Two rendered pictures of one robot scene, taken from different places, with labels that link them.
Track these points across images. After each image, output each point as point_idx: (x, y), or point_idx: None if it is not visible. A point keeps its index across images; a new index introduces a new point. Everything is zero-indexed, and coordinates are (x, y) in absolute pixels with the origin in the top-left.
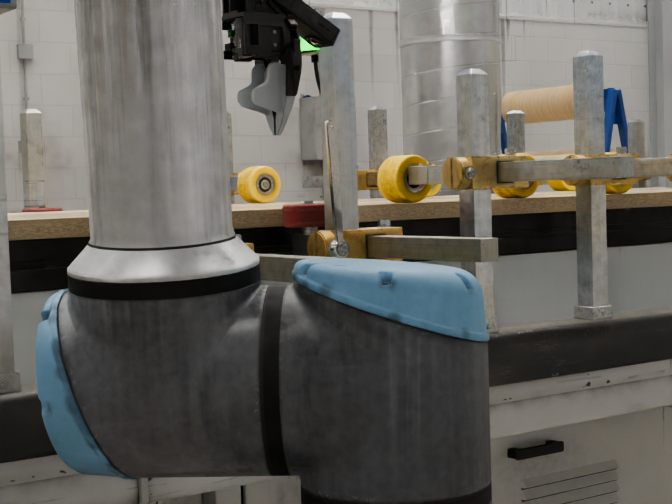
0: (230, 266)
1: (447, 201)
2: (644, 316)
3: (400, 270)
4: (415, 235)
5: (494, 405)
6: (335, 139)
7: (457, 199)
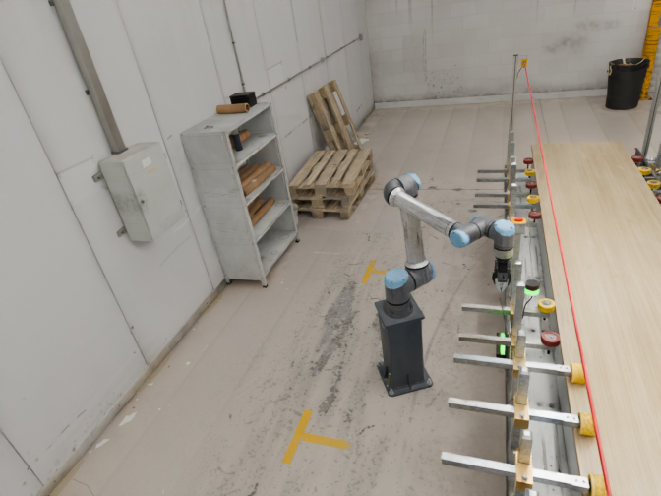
0: (404, 263)
1: (568, 390)
2: (508, 461)
3: (389, 272)
4: None
5: None
6: (500, 303)
7: (612, 422)
